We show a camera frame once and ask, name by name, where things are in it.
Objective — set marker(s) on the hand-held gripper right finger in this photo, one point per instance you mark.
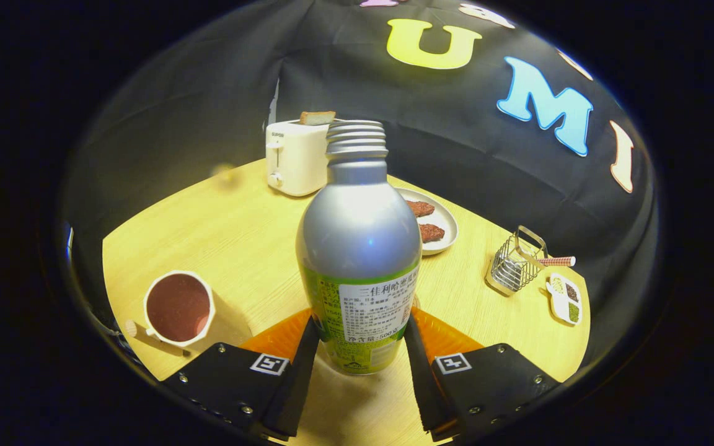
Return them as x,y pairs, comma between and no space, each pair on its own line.
422,378

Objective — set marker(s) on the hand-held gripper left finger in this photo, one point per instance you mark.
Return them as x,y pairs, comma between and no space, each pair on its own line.
298,378

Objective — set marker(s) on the silver bottle with green label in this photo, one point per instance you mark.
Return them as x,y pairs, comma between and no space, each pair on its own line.
357,235

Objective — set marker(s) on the wooden table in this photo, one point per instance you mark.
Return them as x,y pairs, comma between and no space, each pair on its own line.
251,248

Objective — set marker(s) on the brown meat piece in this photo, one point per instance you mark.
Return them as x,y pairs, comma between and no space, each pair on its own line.
432,233
420,208

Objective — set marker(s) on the white plate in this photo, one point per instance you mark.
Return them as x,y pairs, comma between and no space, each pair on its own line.
449,220

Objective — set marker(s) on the white divided condiment dish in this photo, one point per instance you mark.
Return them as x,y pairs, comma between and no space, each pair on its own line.
564,300

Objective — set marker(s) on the striped pink stick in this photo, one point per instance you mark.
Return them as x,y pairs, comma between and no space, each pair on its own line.
558,261

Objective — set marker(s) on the white toaster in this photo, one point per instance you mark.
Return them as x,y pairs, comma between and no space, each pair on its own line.
295,161

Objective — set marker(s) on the toast slice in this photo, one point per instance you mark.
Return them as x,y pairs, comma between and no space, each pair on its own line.
317,118

